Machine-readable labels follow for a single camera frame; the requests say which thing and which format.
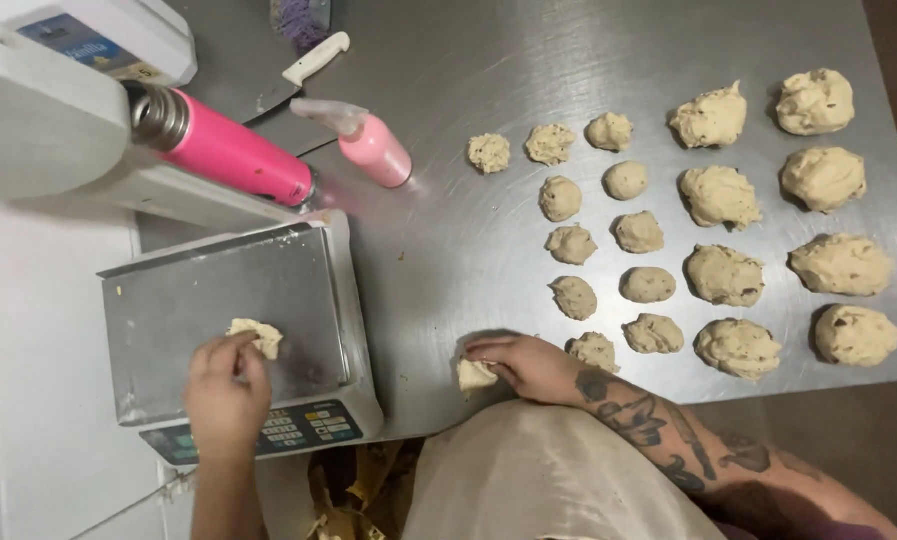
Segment person's right hand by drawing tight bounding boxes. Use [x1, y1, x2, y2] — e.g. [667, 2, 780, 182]
[463, 334, 593, 408]

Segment person's left hand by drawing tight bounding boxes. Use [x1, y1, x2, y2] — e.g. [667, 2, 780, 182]
[182, 330, 274, 460]

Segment lumpy torn dough piece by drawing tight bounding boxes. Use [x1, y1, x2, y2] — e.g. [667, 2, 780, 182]
[456, 357, 500, 396]

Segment beige apron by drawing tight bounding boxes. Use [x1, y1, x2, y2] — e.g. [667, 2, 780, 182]
[401, 398, 728, 540]

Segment rows of small dough balls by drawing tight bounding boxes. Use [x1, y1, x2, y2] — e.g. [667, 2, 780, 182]
[467, 111, 686, 375]

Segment heap of brown paper scraps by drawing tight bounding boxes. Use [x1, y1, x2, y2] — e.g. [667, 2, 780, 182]
[305, 438, 427, 540]

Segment pink spray bottle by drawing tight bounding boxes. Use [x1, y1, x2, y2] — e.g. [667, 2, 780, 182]
[289, 97, 414, 190]

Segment white digital kitchen scale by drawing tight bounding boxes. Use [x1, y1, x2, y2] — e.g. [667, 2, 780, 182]
[96, 209, 386, 468]

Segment rows of large dough mounds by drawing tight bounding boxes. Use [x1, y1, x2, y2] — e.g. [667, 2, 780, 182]
[667, 67, 897, 382]

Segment pink steel thermos bottle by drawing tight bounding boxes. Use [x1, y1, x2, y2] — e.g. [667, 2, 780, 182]
[121, 78, 319, 210]

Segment purple bristly bundle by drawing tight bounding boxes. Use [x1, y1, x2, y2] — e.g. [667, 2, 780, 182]
[270, 0, 334, 54]

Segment white jug with blue label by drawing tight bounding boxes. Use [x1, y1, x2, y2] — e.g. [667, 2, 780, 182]
[0, 0, 199, 89]

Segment white-handled kitchen knife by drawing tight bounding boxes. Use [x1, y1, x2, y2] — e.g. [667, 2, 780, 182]
[234, 30, 352, 127]

